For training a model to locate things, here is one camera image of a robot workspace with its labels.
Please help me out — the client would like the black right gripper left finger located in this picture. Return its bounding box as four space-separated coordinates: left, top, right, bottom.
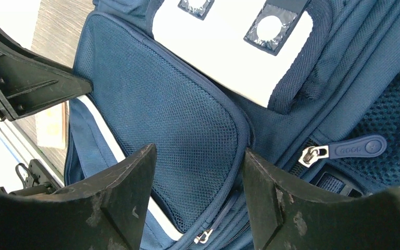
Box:
0 144 157 249

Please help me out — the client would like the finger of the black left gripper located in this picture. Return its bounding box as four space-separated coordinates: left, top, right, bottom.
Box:
0 28 93 121

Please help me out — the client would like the navy blue backpack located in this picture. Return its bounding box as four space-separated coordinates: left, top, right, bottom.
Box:
64 1 400 249

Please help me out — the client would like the orange spiral notepad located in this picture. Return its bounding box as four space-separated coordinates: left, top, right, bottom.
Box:
35 102 68 149

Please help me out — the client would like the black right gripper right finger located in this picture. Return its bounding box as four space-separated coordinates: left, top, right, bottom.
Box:
242 149 400 249

